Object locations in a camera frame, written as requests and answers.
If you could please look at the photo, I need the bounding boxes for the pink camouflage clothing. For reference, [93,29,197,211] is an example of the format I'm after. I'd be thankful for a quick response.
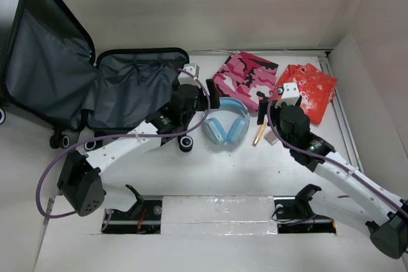
[212,52,279,113]

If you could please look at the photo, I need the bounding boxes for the light blue headphones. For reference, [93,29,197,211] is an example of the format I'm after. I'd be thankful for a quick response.
[202,97,251,145]

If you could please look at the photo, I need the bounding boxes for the gold makeup brush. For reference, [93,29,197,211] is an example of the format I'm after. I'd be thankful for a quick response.
[252,118,268,147]

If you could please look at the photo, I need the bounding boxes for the orange white clothing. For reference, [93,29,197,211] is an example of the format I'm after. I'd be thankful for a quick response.
[277,63,337,125]

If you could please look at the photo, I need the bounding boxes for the black kids suitcase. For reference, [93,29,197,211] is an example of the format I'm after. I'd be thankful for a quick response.
[1,0,189,149]

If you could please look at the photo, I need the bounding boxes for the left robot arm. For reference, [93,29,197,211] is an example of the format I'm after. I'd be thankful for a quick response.
[57,79,220,219]

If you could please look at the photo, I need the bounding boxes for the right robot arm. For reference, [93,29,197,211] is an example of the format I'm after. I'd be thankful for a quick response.
[258,98,407,259]

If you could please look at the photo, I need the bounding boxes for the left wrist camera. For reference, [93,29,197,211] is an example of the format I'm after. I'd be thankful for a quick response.
[178,63,200,86]

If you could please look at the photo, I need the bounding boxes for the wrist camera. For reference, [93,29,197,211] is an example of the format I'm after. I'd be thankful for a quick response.
[178,63,200,86]
[275,82,301,108]

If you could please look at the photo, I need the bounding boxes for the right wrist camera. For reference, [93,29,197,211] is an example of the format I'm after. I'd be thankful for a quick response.
[275,82,301,108]

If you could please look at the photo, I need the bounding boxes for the aluminium rail frame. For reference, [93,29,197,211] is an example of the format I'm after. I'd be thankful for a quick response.
[188,49,363,171]

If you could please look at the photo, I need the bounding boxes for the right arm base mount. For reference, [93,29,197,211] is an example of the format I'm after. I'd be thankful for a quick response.
[271,184,337,234]

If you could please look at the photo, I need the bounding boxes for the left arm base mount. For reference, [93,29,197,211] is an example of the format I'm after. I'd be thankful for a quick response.
[101,184,163,235]

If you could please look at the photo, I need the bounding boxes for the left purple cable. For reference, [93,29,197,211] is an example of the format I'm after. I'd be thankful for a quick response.
[35,67,213,220]

